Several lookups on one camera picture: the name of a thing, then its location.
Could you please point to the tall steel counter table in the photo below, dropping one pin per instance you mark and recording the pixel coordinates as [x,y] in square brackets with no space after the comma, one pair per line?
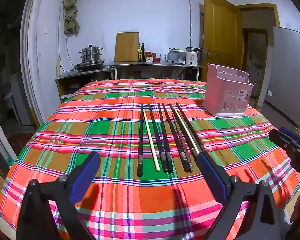
[155,66]

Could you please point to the steel steamer pot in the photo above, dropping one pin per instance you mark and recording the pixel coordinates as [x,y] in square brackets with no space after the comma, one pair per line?
[90,53]

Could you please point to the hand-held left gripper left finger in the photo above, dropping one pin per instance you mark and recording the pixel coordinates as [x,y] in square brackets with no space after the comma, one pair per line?
[86,180]

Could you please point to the grey refrigerator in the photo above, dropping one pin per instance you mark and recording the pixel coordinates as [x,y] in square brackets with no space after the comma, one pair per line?
[287,75]

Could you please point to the wooden door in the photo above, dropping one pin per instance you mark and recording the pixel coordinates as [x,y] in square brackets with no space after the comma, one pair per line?
[220,35]

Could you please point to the olive green curtain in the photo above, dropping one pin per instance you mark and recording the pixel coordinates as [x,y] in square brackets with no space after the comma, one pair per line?
[70,12]

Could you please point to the dark oil bottle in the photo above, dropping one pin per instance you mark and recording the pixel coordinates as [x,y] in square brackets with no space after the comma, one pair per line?
[139,52]
[142,52]

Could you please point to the pink utensil holder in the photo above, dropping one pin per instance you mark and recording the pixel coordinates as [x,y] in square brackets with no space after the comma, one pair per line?
[227,95]

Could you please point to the wooden cutting board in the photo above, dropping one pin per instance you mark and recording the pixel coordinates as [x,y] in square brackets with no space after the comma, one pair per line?
[126,47]

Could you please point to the black chopstick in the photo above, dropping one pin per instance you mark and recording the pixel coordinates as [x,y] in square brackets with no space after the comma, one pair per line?
[178,127]
[190,127]
[164,135]
[157,137]
[173,132]
[140,142]

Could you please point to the beige wooden chopstick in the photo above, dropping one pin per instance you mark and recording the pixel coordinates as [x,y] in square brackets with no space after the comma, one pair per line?
[150,140]
[187,132]

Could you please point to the low steel table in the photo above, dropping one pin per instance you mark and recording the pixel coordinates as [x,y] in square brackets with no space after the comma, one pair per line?
[85,73]

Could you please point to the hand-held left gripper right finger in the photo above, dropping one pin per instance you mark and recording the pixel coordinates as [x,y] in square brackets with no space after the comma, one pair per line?
[212,173]

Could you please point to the white rice cooker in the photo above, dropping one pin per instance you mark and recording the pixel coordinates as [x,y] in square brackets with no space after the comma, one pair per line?
[177,56]

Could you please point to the clear drinking glass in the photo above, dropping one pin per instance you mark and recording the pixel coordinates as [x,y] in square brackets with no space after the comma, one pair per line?
[163,58]

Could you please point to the white electric kettle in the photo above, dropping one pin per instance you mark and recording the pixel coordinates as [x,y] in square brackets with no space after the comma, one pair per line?
[192,57]

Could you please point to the plaid tablecloth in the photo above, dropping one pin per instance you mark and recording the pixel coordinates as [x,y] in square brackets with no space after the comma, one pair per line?
[110,132]

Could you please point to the grey chopstick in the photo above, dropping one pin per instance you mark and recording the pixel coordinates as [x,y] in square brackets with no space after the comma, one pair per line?
[180,140]

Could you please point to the yellow power strip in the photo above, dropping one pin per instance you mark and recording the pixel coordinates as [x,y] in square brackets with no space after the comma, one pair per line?
[58,66]

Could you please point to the red lidded jar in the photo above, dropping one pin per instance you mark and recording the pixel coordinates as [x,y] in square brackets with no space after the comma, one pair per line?
[149,57]

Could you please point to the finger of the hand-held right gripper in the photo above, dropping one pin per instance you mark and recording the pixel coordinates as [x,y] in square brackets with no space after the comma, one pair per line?
[290,150]
[293,136]

